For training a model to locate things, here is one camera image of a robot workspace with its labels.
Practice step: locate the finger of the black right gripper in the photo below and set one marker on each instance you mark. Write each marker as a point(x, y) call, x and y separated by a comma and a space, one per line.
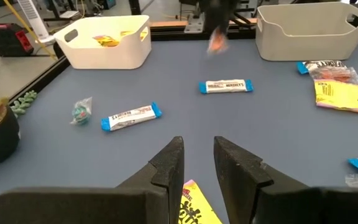
point(227, 12)
point(211, 12)

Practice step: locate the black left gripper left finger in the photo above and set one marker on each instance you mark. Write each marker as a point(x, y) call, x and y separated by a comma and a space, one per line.
point(166, 174)

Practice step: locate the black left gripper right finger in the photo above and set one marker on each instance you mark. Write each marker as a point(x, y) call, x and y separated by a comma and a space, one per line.
point(238, 180)

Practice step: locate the orange gummy candy packet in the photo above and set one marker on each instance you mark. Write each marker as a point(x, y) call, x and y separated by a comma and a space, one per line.
point(217, 43)

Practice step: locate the Sour Patch Kids candy pack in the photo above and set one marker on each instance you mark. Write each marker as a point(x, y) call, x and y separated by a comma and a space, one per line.
point(343, 96)
point(106, 41)
point(194, 208)

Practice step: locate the teal gummy candy packet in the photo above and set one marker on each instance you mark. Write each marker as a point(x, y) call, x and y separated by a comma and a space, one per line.
point(81, 113)

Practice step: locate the red gummy candy packet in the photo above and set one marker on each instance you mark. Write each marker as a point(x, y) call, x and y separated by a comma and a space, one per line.
point(337, 74)

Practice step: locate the grey metal mounting plate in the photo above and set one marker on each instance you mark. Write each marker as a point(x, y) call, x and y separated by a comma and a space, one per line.
point(194, 23)

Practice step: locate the wooden side board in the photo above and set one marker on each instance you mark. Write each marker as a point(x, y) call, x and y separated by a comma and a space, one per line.
point(169, 24)

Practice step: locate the light grey plastic bin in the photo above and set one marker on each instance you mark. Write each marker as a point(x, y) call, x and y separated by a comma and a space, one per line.
point(306, 46)

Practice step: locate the white plastic bin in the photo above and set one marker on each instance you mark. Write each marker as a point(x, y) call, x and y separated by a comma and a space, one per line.
point(110, 57)

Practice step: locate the white ribbed tower fan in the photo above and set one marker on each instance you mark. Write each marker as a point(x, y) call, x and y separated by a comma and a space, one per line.
point(36, 18)

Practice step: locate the black equipment case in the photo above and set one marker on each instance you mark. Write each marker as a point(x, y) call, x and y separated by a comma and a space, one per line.
point(2, 42)

